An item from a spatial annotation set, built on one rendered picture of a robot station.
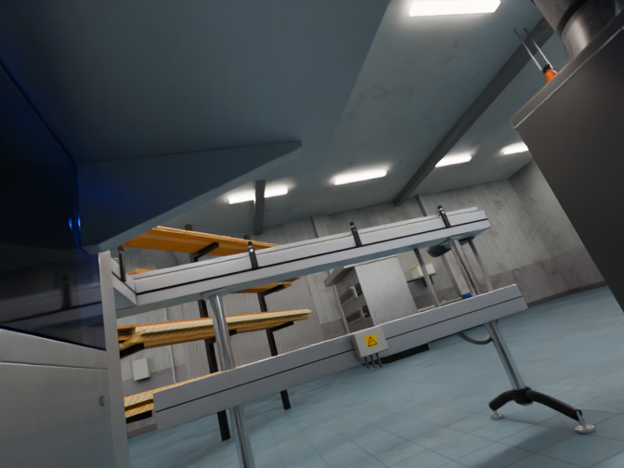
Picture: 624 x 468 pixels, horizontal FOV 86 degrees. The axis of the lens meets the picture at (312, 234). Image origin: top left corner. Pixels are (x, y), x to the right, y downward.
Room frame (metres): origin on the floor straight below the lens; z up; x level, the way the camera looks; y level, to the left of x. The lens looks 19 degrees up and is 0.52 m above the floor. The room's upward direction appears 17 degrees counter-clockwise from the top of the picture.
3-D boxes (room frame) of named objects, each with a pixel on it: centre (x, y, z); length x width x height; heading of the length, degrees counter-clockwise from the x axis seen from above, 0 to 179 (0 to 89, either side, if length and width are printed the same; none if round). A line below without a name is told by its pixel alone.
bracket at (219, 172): (0.46, 0.14, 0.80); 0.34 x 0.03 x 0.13; 109
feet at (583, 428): (1.65, -0.66, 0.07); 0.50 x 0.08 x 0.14; 19
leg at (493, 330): (1.65, -0.66, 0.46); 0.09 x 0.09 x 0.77; 19
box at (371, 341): (1.39, -0.09, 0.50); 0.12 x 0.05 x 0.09; 109
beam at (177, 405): (1.46, -0.09, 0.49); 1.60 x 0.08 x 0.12; 109
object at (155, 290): (1.41, 0.06, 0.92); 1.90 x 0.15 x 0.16; 109
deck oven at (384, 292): (7.01, -0.71, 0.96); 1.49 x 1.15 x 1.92; 17
